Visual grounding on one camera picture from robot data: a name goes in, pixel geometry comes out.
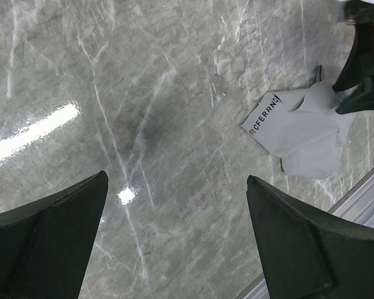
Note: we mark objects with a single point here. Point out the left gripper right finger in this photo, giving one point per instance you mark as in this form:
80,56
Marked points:
314,246

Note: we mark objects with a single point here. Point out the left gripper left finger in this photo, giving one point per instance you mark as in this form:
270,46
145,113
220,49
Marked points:
45,245

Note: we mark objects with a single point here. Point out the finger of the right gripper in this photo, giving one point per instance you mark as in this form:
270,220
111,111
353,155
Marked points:
361,99
360,62

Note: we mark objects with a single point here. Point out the aluminium mounting rail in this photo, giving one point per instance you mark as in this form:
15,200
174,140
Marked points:
355,211

